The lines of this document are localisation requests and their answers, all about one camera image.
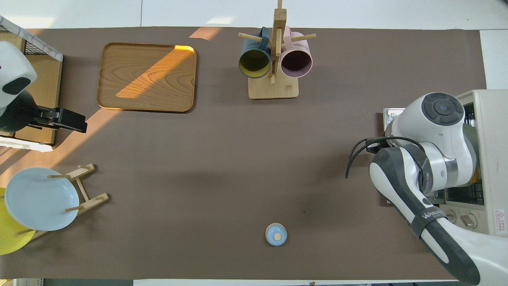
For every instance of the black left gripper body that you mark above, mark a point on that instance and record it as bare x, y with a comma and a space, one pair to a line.
67, 119

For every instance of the cream toaster oven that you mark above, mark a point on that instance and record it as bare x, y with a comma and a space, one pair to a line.
494, 159

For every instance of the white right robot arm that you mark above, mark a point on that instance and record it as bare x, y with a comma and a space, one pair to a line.
436, 159

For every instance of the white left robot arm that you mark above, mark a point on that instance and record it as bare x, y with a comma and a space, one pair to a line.
14, 67

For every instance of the wooden board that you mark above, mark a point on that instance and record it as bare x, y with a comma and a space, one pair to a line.
49, 87

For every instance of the white checked cloth liner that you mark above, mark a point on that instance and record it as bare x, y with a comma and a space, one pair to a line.
43, 45

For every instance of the wooden plate rack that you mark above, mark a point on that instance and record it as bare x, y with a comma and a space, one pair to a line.
85, 194

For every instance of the light blue plate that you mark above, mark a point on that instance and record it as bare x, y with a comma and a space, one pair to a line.
39, 200

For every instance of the wooden serving tray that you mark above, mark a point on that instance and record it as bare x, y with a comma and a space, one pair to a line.
147, 79

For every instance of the yellow plate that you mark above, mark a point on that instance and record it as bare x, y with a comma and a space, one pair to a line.
10, 238

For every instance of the brown table mat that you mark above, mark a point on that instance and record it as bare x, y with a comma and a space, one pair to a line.
238, 178

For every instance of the dark teal mug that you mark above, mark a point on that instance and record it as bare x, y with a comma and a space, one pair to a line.
254, 63

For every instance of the wooden mug tree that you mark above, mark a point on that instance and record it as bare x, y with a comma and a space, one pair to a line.
274, 89

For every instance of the pink mug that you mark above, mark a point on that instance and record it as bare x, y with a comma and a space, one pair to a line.
297, 61

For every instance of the blue lid with wooden knob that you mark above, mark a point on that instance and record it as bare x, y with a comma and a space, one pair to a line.
276, 234

